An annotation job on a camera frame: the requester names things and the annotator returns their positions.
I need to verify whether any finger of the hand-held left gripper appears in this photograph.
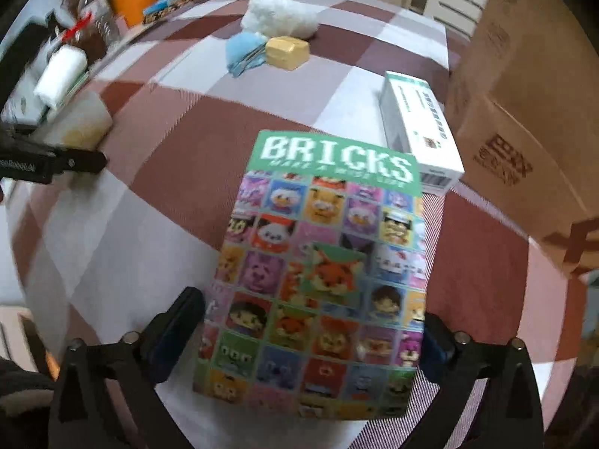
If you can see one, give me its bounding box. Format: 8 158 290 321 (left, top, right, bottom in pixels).
0 122 59 150
49 146 107 177

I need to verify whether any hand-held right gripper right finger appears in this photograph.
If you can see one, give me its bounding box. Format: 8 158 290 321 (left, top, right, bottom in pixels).
412 313 546 449

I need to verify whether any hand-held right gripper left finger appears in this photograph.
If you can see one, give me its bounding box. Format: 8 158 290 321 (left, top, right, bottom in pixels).
47 286 207 449

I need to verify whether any colourful toy brick box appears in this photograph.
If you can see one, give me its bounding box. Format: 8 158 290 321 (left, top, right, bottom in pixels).
193 130 428 421

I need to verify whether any white medicine box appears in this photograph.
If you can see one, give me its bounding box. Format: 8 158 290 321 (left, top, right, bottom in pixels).
378 70 465 193

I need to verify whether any yellow block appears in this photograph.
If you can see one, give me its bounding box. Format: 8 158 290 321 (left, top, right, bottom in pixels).
264 35 311 70

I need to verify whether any white plush toy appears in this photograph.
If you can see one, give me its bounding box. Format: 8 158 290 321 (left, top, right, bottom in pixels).
240 0 320 38

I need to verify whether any brown cardboard box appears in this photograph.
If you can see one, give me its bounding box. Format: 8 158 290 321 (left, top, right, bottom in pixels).
444 0 599 286

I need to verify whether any white tissue pack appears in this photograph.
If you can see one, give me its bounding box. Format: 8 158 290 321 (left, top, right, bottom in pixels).
34 46 89 109

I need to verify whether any red-capped bottle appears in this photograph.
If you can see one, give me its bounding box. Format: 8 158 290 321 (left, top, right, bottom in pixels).
61 12 94 42

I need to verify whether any orange canister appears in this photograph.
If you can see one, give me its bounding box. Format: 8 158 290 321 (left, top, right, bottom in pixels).
107 0 157 29

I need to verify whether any blue tissue box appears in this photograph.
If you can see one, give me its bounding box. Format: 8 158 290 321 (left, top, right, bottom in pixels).
143 0 181 24

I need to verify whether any blue fluffy pouch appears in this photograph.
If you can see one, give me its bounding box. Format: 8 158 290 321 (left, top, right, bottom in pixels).
226 32 271 78

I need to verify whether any white slatted chair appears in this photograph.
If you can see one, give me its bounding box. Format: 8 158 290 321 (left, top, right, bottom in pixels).
423 0 490 38

